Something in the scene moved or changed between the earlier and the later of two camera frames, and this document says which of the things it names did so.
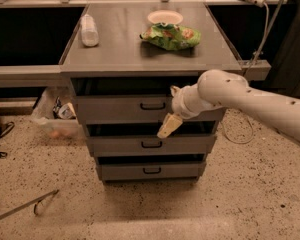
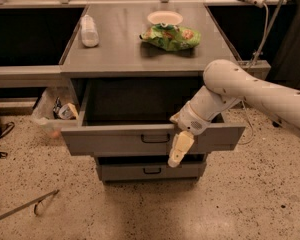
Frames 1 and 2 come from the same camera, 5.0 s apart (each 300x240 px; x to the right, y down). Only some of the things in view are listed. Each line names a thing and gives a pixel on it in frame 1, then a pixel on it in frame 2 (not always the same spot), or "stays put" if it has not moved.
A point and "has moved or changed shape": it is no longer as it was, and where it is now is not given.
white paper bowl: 165,17 stays put
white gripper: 178,104 → 191,120
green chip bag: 171,37 stays put
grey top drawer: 133,109 has moved or changed shape
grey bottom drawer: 151,171 stays put
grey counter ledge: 36,76 stays put
